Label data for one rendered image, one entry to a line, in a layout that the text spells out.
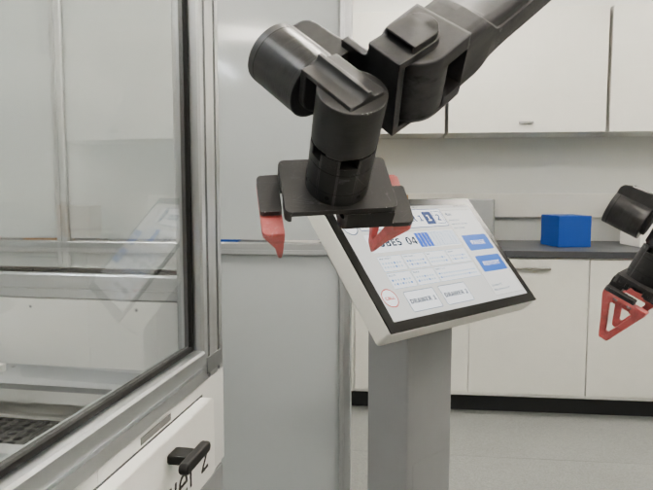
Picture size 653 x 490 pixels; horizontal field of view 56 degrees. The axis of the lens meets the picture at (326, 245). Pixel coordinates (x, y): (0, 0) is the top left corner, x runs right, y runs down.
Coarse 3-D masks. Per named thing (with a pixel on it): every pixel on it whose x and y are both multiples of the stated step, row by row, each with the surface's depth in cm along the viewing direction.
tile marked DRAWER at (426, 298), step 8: (424, 288) 124; (432, 288) 126; (408, 296) 120; (416, 296) 121; (424, 296) 123; (432, 296) 124; (416, 304) 119; (424, 304) 121; (432, 304) 122; (440, 304) 124
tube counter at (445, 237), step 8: (408, 232) 133; (416, 232) 135; (424, 232) 137; (432, 232) 139; (440, 232) 140; (448, 232) 142; (408, 240) 132; (416, 240) 133; (424, 240) 135; (432, 240) 137; (440, 240) 138; (448, 240) 140; (456, 240) 142; (416, 248) 131
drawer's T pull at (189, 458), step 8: (176, 448) 73; (184, 448) 73; (192, 448) 74; (200, 448) 73; (208, 448) 75; (168, 456) 72; (176, 456) 72; (184, 456) 71; (192, 456) 71; (200, 456) 73; (168, 464) 72; (176, 464) 72; (184, 464) 69; (192, 464) 70; (184, 472) 69
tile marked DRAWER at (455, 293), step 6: (462, 282) 133; (438, 288) 127; (444, 288) 128; (450, 288) 129; (456, 288) 130; (462, 288) 131; (444, 294) 127; (450, 294) 128; (456, 294) 129; (462, 294) 130; (468, 294) 131; (450, 300) 126; (456, 300) 127; (462, 300) 129; (468, 300) 130
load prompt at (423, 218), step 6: (414, 210) 140; (420, 210) 142; (426, 210) 143; (432, 210) 145; (438, 210) 146; (414, 216) 139; (420, 216) 140; (426, 216) 142; (432, 216) 143; (438, 216) 145; (414, 222) 137; (420, 222) 139; (426, 222) 140; (432, 222) 142; (438, 222) 143; (444, 222) 144; (360, 228) 125; (366, 228) 126
